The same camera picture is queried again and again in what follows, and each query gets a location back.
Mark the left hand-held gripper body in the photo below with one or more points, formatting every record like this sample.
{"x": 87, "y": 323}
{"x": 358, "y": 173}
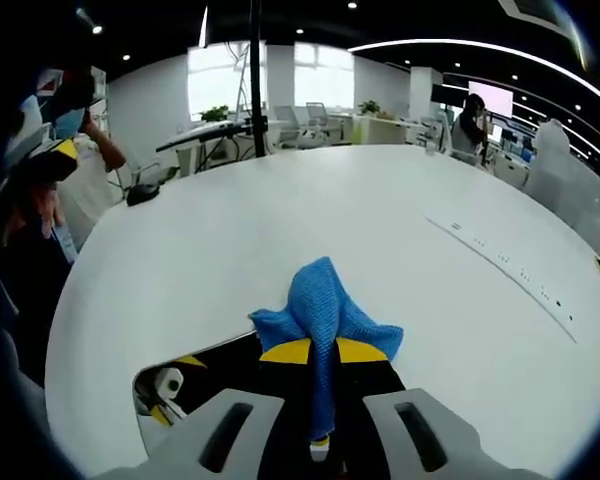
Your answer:
{"x": 27, "y": 142}

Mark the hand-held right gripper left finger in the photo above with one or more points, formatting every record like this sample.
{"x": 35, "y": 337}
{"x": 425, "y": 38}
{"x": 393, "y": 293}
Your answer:
{"x": 280, "y": 425}

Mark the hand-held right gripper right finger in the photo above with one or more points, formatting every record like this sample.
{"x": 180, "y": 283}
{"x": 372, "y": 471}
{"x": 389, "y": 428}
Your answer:
{"x": 370, "y": 425}

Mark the black tablet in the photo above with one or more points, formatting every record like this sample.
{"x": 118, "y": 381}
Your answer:
{"x": 230, "y": 370}

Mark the blue cleaning cloth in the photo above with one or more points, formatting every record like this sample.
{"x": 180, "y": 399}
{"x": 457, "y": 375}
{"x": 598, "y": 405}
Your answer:
{"x": 320, "y": 300}

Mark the person's left hand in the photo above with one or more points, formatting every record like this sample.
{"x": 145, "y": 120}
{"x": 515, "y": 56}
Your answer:
{"x": 37, "y": 205}

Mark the small black device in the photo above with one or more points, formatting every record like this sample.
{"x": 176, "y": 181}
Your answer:
{"x": 142, "y": 195}

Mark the black-topped desk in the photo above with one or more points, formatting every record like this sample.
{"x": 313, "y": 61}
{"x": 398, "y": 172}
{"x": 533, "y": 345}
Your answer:
{"x": 200, "y": 135}

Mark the potted green plant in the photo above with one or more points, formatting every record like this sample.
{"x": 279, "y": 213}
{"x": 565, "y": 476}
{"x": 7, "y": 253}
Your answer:
{"x": 214, "y": 114}
{"x": 369, "y": 107}

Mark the white table socket strip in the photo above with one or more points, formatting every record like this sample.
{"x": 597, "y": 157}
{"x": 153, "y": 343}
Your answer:
{"x": 500, "y": 265}

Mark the black stand pole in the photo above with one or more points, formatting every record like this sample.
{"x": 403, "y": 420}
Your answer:
{"x": 256, "y": 75}

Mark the white mesh office chair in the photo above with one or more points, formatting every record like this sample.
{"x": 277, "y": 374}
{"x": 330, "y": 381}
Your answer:
{"x": 286, "y": 122}
{"x": 317, "y": 117}

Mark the small white cup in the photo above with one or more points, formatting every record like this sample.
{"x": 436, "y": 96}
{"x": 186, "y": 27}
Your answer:
{"x": 430, "y": 149}

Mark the grey covered chair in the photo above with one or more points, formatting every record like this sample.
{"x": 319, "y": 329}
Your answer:
{"x": 565, "y": 185}

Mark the ceiling air vent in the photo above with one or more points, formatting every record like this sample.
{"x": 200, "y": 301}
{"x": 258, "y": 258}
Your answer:
{"x": 535, "y": 12}

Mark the pink wall screen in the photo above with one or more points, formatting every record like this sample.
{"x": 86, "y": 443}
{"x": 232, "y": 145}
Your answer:
{"x": 497, "y": 97}

